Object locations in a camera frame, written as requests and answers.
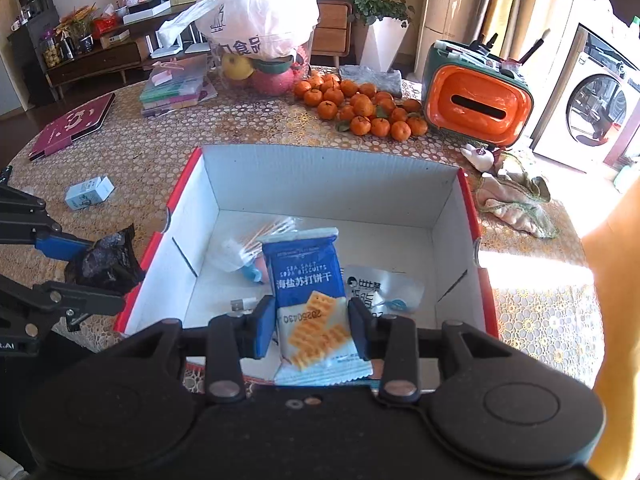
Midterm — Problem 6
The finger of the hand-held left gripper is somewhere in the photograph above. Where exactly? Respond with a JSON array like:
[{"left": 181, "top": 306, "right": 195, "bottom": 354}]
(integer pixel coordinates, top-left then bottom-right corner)
[
  {"left": 0, "top": 275, "right": 127, "bottom": 335},
  {"left": 0, "top": 184, "right": 96, "bottom": 264}
]

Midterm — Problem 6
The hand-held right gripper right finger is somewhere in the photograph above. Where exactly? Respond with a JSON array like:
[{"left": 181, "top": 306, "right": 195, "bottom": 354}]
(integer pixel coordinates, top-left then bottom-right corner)
[{"left": 348, "top": 298, "right": 541, "bottom": 406}]

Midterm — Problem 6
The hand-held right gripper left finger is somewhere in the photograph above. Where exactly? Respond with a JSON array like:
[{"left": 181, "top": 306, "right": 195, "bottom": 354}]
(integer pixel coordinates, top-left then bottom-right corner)
[{"left": 112, "top": 296, "right": 277, "bottom": 405}]

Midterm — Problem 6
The black crinkled plastic bag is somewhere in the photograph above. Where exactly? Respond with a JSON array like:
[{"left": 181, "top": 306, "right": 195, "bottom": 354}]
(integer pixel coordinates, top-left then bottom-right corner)
[{"left": 65, "top": 225, "right": 147, "bottom": 297}]

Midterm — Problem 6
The pink and blue whale toy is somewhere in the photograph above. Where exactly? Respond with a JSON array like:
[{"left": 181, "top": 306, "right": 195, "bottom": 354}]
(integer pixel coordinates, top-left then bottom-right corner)
[{"left": 240, "top": 255, "right": 271, "bottom": 284}]

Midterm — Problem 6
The white pouch with dark logo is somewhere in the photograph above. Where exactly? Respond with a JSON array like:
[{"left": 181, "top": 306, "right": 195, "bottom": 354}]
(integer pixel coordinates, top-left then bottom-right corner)
[{"left": 345, "top": 265, "right": 426, "bottom": 317}]

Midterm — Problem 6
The blue biscuit packet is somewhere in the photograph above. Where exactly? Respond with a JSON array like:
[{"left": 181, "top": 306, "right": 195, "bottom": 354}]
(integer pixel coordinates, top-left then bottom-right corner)
[{"left": 261, "top": 227, "right": 373, "bottom": 387}]

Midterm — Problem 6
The cotton swab bag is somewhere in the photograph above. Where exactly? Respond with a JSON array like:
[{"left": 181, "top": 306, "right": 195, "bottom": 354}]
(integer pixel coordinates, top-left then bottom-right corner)
[{"left": 207, "top": 215, "right": 301, "bottom": 273}]

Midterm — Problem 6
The red cardboard box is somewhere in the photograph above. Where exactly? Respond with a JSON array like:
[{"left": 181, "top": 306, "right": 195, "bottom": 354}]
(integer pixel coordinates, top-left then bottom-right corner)
[{"left": 114, "top": 144, "right": 500, "bottom": 388}]

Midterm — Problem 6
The light blue small carton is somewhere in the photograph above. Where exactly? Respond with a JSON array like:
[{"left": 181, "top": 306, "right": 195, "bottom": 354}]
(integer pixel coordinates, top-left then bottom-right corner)
[{"left": 65, "top": 176, "right": 115, "bottom": 211}]

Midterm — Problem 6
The maroon tablet case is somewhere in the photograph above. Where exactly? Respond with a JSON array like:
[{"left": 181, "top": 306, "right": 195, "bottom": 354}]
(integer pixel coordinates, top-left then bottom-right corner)
[{"left": 28, "top": 92, "right": 116, "bottom": 162}]

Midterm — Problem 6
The dark wooden TV cabinet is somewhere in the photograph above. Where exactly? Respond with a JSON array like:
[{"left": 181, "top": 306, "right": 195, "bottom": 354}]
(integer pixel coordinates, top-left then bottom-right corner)
[{"left": 45, "top": 7, "right": 211, "bottom": 101}]

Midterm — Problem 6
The snack jar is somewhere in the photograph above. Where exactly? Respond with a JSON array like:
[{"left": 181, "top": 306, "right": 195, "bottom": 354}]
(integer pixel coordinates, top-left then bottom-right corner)
[{"left": 40, "top": 30, "right": 62, "bottom": 68}]

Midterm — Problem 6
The stack of books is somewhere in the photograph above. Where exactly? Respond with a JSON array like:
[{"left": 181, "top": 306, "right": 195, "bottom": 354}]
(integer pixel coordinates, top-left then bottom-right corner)
[{"left": 140, "top": 55, "right": 218, "bottom": 118}]

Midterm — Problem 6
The small pink packet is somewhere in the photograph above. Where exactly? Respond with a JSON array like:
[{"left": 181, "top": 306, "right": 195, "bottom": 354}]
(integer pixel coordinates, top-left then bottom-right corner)
[{"left": 150, "top": 62, "right": 181, "bottom": 86}]

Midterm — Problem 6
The crumpled floral cloth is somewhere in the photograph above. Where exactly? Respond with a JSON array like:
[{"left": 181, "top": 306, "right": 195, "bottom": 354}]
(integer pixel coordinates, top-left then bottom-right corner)
[{"left": 475, "top": 152, "right": 558, "bottom": 238}]

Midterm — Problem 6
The small white unicorn toy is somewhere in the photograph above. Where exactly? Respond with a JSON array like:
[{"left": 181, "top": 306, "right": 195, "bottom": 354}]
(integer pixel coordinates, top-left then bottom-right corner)
[{"left": 460, "top": 142, "right": 496, "bottom": 173}]

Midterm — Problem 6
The black rack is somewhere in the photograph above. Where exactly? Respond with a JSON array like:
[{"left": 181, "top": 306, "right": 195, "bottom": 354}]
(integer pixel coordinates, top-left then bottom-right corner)
[{"left": 7, "top": 0, "right": 61, "bottom": 93}]

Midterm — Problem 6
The small white and brown box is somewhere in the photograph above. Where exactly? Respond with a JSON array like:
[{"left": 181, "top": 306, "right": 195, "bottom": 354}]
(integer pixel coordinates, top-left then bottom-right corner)
[{"left": 99, "top": 29, "right": 131, "bottom": 50}]

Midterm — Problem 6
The pile of tangerines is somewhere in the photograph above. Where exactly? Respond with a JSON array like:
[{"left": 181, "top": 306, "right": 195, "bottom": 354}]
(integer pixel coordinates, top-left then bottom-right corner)
[{"left": 293, "top": 74, "right": 429, "bottom": 142}]

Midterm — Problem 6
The white router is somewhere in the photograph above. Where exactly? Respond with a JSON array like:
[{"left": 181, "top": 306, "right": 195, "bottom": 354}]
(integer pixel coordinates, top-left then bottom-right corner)
[
  {"left": 149, "top": 30, "right": 186, "bottom": 58},
  {"left": 184, "top": 27, "right": 212, "bottom": 55}
]

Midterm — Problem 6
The red apple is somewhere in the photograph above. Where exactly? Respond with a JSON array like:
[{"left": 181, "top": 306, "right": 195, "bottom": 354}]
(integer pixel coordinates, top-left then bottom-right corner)
[{"left": 251, "top": 68, "right": 296, "bottom": 96}]

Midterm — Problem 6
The grey folded cloth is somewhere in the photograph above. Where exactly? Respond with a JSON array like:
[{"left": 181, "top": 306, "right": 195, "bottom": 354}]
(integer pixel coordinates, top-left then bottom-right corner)
[{"left": 340, "top": 65, "right": 403, "bottom": 97}]

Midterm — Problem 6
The white flat box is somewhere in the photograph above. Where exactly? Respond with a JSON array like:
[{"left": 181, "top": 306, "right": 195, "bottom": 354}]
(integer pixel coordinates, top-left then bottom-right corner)
[{"left": 122, "top": 0, "right": 172, "bottom": 25}]

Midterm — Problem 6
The orange and green tissue box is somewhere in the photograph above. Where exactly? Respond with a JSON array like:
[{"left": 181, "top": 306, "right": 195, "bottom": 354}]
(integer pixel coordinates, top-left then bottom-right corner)
[{"left": 421, "top": 40, "right": 533, "bottom": 147}]

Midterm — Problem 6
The clear fruit container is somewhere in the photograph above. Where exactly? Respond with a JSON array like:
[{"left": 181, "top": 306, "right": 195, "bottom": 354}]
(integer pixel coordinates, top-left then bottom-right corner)
[{"left": 210, "top": 35, "right": 313, "bottom": 97}]

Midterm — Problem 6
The yellow apple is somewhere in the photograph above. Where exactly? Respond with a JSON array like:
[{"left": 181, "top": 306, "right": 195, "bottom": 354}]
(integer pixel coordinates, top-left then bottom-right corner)
[{"left": 221, "top": 53, "right": 255, "bottom": 81}]

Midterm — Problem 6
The green bowl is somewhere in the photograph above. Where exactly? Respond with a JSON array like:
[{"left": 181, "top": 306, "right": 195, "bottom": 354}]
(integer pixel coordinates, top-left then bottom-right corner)
[{"left": 252, "top": 57, "right": 293, "bottom": 73}]

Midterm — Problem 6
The potted green plant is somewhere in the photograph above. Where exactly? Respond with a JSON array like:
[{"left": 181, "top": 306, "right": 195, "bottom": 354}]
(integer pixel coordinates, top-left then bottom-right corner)
[{"left": 342, "top": 0, "right": 416, "bottom": 73}]

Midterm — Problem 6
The light wooden drawer cabinet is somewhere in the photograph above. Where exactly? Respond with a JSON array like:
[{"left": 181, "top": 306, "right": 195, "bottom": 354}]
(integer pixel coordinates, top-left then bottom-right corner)
[{"left": 310, "top": 0, "right": 353, "bottom": 68}]

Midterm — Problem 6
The white plastic bag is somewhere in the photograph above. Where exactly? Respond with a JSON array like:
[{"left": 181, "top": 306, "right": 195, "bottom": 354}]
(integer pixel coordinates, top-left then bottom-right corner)
[{"left": 157, "top": 0, "right": 341, "bottom": 61}]

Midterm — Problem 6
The white washing machine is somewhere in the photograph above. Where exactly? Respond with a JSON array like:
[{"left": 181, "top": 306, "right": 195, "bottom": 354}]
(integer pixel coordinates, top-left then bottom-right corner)
[{"left": 532, "top": 22, "right": 640, "bottom": 173}]

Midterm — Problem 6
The makeup brush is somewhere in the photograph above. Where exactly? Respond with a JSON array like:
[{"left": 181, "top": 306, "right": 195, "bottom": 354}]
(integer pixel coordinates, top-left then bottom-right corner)
[{"left": 517, "top": 29, "right": 551, "bottom": 63}]

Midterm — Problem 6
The beige floor air conditioner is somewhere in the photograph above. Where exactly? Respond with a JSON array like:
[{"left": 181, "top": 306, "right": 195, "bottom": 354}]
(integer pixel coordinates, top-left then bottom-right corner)
[{"left": 415, "top": 0, "right": 493, "bottom": 66}]

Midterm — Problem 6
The brown curtain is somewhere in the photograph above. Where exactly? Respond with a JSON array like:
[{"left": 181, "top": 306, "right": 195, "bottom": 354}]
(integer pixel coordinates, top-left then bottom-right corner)
[{"left": 480, "top": 0, "right": 526, "bottom": 56}]

